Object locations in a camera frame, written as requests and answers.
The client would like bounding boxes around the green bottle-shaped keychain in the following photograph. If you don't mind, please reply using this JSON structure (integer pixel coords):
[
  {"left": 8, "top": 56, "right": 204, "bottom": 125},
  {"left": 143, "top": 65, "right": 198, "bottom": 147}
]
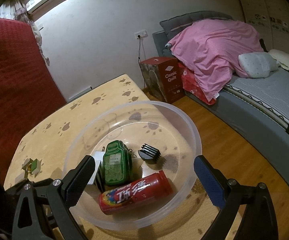
[{"left": 102, "top": 140, "right": 132, "bottom": 187}]

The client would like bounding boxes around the small black comb attachment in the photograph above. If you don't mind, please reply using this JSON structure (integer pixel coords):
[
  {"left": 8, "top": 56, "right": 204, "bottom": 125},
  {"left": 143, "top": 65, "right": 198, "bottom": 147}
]
[{"left": 138, "top": 144, "right": 161, "bottom": 164}]

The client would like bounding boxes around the green white mahjong tile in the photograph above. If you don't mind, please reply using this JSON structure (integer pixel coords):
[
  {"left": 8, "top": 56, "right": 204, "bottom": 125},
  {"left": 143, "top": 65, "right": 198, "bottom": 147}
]
[{"left": 22, "top": 158, "right": 41, "bottom": 177}]

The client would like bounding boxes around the white usb charger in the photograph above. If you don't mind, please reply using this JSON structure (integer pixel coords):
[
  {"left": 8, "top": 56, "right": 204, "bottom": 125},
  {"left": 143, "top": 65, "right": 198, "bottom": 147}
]
[{"left": 88, "top": 151, "right": 105, "bottom": 192}]

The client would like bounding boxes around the red skittles candy tube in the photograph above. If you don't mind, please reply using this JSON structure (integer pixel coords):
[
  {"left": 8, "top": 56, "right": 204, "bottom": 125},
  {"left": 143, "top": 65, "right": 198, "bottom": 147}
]
[{"left": 98, "top": 170, "right": 173, "bottom": 215}]

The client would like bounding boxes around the clear plastic bowl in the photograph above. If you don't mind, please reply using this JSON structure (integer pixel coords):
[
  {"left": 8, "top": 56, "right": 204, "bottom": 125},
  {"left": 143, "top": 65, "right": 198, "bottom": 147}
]
[{"left": 64, "top": 101, "right": 202, "bottom": 231}]

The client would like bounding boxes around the red curtain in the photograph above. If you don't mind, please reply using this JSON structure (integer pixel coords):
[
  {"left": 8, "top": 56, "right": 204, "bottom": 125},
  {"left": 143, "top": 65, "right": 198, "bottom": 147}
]
[{"left": 0, "top": 18, "right": 66, "bottom": 183}]

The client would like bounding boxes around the grey bed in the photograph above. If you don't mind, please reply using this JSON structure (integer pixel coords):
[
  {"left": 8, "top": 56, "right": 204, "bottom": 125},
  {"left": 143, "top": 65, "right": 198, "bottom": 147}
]
[{"left": 153, "top": 11, "right": 289, "bottom": 185}]

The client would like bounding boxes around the red plastic bag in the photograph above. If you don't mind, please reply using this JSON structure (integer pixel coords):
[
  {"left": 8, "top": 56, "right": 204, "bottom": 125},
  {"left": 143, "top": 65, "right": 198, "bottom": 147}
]
[{"left": 178, "top": 61, "right": 216, "bottom": 105}]

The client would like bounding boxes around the red quilt box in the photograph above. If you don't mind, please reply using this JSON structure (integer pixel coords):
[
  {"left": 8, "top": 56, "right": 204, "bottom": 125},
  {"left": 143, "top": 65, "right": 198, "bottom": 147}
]
[{"left": 140, "top": 57, "right": 185, "bottom": 103}]

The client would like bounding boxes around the white pillow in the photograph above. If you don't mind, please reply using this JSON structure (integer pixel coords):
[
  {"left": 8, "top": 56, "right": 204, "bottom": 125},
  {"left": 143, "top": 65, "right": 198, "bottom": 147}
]
[{"left": 238, "top": 52, "right": 280, "bottom": 78}]

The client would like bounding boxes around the pink duvet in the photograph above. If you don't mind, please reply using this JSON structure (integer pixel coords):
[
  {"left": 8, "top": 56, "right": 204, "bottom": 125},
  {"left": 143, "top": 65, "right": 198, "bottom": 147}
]
[{"left": 168, "top": 19, "right": 263, "bottom": 102}]

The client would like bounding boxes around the cream wardrobe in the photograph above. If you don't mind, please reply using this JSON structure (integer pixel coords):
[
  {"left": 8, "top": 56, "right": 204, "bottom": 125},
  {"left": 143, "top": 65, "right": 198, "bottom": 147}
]
[{"left": 240, "top": 0, "right": 289, "bottom": 54}]

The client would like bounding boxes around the pearl gold ring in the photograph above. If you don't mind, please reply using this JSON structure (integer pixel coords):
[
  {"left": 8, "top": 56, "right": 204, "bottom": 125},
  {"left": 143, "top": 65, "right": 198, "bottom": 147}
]
[{"left": 22, "top": 163, "right": 34, "bottom": 179}]

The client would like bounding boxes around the black power cable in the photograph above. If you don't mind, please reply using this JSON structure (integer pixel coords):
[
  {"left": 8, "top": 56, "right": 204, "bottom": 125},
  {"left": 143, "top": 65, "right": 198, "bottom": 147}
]
[{"left": 136, "top": 36, "right": 145, "bottom": 91}]

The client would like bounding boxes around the wall power socket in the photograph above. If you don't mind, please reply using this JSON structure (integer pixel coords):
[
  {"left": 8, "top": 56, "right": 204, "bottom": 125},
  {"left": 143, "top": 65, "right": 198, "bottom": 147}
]
[{"left": 134, "top": 30, "right": 148, "bottom": 39}]

